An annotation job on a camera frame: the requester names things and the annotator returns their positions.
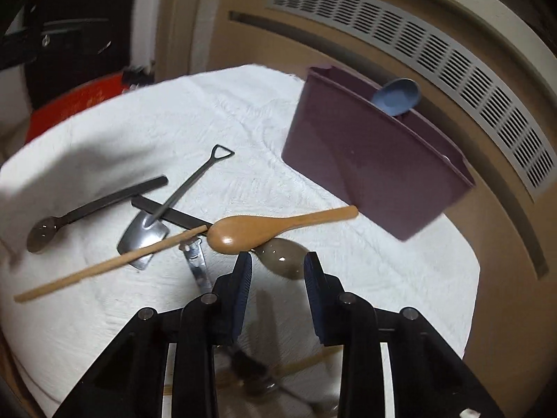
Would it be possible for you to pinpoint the brown wooden spoon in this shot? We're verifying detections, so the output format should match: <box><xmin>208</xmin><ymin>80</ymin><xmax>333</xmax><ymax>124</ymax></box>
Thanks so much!
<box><xmin>207</xmin><ymin>206</ymin><xmax>359</xmax><ymax>255</ymax></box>

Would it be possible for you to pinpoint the wooden chopstick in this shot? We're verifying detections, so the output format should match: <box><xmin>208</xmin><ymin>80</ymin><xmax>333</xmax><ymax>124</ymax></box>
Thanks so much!
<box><xmin>13</xmin><ymin>225</ymin><xmax>209</xmax><ymax>303</ymax></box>

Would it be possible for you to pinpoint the metal smiley-face spoon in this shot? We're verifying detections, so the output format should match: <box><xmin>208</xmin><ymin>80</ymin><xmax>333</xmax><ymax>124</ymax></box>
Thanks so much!
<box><xmin>179</xmin><ymin>237</ymin><xmax>212</xmax><ymax>293</ymax></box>

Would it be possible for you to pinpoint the shovel-shaped metal spoon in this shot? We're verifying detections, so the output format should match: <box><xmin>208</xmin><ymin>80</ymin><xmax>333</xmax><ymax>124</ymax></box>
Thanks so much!
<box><xmin>117</xmin><ymin>145</ymin><xmax>235</xmax><ymax>255</ymax></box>

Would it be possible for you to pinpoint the purple plastic utensil bin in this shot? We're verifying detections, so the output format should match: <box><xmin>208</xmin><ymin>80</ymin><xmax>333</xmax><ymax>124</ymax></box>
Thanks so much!
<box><xmin>281</xmin><ymin>66</ymin><xmax>475</xmax><ymax>241</ymax></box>

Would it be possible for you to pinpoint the dark translucent plastic spoon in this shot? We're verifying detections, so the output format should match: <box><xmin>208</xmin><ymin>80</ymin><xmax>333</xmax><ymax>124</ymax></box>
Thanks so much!
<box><xmin>25</xmin><ymin>176</ymin><xmax>168</xmax><ymax>254</ymax></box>

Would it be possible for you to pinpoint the blue plastic spoon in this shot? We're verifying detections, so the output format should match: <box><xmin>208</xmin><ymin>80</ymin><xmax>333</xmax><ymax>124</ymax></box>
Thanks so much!
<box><xmin>371</xmin><ymin>78</ymin><xmax>421</xmax><ymax>117</ymax></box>

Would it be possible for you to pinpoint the red box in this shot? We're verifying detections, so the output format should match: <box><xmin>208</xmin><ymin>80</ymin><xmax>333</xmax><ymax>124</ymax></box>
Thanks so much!
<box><xmin>25</xmin><ymin>73</ymin><xmax>130</xmax><ymax>144</ymax></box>

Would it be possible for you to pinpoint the grey ventilation grille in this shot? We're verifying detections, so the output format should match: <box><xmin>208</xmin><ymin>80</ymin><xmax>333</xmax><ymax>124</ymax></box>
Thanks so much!
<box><xmin>269</xmin><ymin>0</ymin><xmax>556</xmax><ymax>198</ymax></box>

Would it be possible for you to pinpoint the black flat-handled spoon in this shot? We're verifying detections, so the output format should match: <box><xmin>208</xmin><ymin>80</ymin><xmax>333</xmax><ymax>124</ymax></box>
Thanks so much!
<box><xmin>130</xmin><ymin>195</ymin><xmax>311</xmax><ymax>280</ymax></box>

